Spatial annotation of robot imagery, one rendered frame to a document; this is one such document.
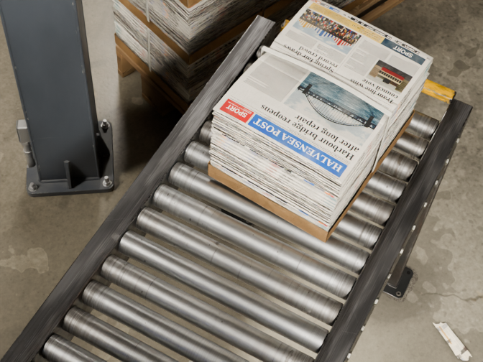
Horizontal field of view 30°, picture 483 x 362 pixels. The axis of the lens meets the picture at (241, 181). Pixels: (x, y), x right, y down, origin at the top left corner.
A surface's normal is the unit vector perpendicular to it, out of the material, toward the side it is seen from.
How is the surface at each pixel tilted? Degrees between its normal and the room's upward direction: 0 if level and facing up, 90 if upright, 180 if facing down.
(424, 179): 0
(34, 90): 90
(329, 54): 3
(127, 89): 0
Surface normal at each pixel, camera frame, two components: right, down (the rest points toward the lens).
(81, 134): 0.11, 0.83
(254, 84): 0.10, -0.59
